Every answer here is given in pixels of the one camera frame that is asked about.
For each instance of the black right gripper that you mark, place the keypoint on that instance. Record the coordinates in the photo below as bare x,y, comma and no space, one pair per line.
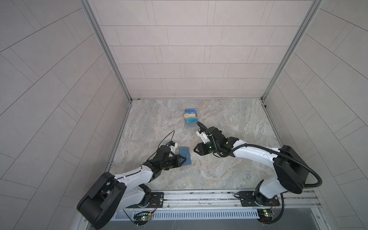
200,150

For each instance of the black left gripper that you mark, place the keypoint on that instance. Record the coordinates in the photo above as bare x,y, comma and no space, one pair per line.
177,163

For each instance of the blue-grey card holder wallet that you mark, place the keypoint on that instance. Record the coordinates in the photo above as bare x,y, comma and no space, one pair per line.
185,152

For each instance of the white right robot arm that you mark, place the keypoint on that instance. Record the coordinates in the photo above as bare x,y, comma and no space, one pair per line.
290,176

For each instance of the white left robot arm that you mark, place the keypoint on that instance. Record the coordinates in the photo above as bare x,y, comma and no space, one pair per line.
113,193

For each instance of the teal VIP card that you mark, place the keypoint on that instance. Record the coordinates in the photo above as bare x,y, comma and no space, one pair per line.
191,121

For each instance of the dark blue VIP card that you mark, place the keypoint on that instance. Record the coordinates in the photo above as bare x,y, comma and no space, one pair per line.
190,111

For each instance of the white vent grille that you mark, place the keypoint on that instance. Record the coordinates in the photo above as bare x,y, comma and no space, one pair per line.
198,214

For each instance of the left circuit board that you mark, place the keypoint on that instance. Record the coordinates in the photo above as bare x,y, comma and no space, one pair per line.
142,218

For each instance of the circuit board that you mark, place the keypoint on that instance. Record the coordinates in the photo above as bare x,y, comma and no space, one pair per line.
265,215
142,218

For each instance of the right circuit board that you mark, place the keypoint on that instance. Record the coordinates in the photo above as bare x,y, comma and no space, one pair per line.
265,215

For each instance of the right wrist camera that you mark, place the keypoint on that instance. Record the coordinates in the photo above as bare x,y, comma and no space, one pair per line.
204,137

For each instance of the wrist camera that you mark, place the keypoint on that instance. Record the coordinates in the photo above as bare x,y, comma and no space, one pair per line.
173,146
204,137

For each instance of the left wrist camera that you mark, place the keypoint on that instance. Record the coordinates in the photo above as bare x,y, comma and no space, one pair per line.
173,146

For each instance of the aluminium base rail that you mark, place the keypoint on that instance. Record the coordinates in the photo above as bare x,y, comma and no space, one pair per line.
225,199

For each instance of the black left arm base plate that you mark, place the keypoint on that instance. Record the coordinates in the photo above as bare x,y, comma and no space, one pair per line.
155,201

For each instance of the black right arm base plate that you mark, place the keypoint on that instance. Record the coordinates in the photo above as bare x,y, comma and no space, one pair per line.
248,199

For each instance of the left aluminium corner post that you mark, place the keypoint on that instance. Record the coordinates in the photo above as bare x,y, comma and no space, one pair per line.
101,40

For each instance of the aluminium corner post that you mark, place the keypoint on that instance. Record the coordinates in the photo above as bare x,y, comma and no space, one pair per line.
291,49
101,40

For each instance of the right aluminium corner post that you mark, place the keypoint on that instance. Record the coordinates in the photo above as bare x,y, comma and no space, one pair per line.
291,49

